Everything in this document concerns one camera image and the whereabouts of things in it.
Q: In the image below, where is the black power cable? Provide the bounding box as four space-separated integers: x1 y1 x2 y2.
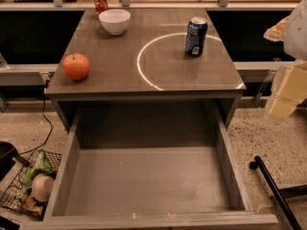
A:
17 75 54 156

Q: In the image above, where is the white ceramic bowl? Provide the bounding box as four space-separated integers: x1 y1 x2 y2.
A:
99 9 130 35

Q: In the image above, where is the red orange apple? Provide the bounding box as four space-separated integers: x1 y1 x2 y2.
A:
61 53 90 81

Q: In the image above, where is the black object at left edge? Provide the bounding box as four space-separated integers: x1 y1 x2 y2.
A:
0 141 18 181

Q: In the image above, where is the black metal rod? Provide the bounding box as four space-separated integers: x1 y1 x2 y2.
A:
249 155 307 230

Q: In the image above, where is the open grey top drawer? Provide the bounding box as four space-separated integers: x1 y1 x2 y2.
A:
22 100 277 230

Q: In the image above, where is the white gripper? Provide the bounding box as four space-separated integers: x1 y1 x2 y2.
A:
263 0 307 119

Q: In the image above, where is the grey cabinet with top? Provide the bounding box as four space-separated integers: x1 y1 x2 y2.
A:
47 8 246 128

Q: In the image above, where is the beige cup in basket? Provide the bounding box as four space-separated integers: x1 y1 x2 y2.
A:
32 173 55 202

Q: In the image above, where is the blue soda can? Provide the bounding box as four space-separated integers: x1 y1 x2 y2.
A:
185 16 208 57

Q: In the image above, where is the green chip bag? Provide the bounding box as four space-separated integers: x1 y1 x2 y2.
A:
22 149 53 190

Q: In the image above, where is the black wire basket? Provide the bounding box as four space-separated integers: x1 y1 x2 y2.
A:
0 149 61 219

